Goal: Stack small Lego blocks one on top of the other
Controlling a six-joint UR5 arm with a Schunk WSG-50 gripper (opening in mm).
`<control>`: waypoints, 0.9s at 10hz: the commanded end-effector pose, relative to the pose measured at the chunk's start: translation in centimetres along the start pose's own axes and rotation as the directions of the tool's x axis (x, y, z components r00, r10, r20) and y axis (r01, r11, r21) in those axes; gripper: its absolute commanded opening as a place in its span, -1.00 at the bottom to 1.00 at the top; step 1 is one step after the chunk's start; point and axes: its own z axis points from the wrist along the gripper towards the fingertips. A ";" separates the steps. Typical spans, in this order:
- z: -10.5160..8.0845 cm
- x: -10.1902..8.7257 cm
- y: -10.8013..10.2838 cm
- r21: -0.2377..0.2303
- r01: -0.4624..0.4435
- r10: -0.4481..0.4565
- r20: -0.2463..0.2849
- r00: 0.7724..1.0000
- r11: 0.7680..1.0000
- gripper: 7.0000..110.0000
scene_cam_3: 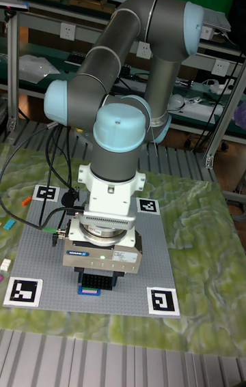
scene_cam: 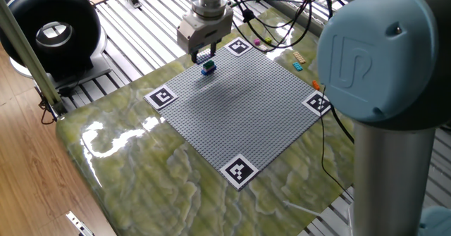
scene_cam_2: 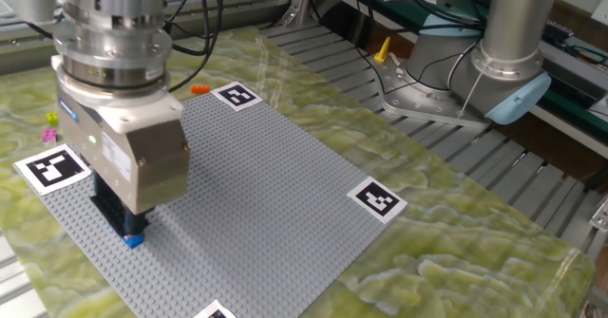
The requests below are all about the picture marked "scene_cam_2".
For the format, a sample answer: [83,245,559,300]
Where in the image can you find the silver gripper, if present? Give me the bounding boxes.
[56,94,191,238]

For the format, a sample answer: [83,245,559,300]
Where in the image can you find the black Lego plate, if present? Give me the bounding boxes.
[89,193,130,237]

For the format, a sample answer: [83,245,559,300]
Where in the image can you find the blue Lego brick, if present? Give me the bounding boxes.
[121,232,146,250]

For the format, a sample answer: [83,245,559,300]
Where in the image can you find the grey Lego baseplate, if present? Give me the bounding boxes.
[36,91,390,318]

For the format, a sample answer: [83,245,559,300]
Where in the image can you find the black white fiducial marker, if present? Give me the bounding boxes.
[192,299,238,318]
[210,81,264,113]
[346,176,409,225]
[12,143,93,196]

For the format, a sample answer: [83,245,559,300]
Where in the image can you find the metal robot mounting plate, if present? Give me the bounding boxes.
[371,54,490,130]

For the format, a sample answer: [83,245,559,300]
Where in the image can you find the yellow plastic tool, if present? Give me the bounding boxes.
[373,36,392,64]

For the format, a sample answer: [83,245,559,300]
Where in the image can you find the green topped bench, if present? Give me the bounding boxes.
[315,0,608,160]

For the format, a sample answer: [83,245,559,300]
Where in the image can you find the black electronics box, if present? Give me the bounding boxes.
[543,21,608,110]

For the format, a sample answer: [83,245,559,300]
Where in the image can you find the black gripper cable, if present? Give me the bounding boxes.
[163,0,227,94]

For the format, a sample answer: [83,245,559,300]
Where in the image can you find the aluminium upright post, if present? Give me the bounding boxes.
[279,0,317,28]

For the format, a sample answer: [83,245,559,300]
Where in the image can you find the metal corner bracket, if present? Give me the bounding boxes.
[588,198,608,234]

